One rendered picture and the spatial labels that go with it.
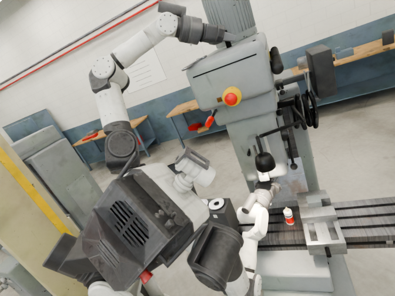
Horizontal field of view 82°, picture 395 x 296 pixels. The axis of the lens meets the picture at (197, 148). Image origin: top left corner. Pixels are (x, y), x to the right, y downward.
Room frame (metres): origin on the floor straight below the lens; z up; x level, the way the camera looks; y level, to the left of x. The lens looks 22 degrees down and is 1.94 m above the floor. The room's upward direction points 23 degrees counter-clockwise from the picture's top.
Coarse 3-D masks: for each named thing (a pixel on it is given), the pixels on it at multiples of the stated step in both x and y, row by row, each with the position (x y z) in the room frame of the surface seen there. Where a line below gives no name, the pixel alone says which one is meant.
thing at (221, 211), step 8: (208, 200) 1.11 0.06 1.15; (216, 200) 1.06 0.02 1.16; (224, 200) 1.05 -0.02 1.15; (216, 208) 0.99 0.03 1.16; (224, 208) 0.98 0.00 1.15; (232, 208) 1.03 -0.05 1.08; (216, 216) 0.98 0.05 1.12; (224, 216) 0.96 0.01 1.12; (232, 216) 1.01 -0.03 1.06; (224, 224) 0.97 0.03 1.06; (232, 224) 0.98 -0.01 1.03
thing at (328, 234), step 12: (312, 192) 0.96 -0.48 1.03; (324, 192) 0.93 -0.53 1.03; (300, 204) 0.90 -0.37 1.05; (324, 204) 0.85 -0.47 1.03; (312, 228) 0.75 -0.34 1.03; (324, 228) 0.73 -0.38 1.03; (336, 228) 0.71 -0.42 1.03; (312, 240) 0.70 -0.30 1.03; (324, 240) 0.68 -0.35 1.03; (336, 240) 0.66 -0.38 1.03; (312, 252) 0.68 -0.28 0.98; (324, 252) 0.66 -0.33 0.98; (336, 252) 0.65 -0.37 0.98
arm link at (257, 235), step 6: (258, 210) 0.73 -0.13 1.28; (264, 210) 0.73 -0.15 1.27; (258, 216) 0.71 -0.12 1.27; (264, 216) 0.71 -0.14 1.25; (258, 222) 0.69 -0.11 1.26; (264, 222) 0.70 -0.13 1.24; (252, 228) 0.69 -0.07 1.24; (258, 228) 0.67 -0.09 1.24; (264, 228) 0.68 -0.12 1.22; (246, 234) 0.69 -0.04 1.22; (252, 234) 0.67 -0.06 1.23; (258, 234) 0.66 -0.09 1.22; (264, 234) 0.67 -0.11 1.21; (258, 240) 0.67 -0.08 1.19
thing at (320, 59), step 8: (312, 48) 1.10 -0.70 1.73; (320, 48) 1.03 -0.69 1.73; (328, 48) 0.96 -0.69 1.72; (312, 56) 0.98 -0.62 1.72; (320, 56) 0.96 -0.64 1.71; (328, 56) 0.95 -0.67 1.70; (312, 64) 0.99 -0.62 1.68; (320, 64) 0.96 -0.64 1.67; (328, 64) 0.95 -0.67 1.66; (312, 72) 1.03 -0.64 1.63; (320, 72) 0.97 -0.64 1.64; (328, 72) 0.95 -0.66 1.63; (312, 80) 1.08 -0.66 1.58; (320, 80) 0.97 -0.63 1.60; (328, 80) 0.96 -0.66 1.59; (320, 88) 0.97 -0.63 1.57; (328, 88) 0.96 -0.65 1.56; (336, 88) 0.95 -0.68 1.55; (320, 96) 0.97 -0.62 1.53; (328, 96) 0.96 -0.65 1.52
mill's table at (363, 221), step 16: (272, 208) 1.04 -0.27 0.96; (336, 208) 0.87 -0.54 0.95; (352, 208) 0.84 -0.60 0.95; (368, 208) 0.79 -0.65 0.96; (384, 208) 0.76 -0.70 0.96; (240, 224) 1.03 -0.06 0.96; (272, 224) 0.93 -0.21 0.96; (288, 224) 0.89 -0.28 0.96; (352, 224) 0.75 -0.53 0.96; (368, 224) 0.72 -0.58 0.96; (384, 224) 0.69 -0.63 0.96; (272, 240) 0.84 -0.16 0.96; (288, 240) 0.81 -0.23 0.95; (304, 240) 0.78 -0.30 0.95; (352, 240) 0.69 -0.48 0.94; (368, 240) 0.67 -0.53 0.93; (384, 240) 0.64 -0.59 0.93
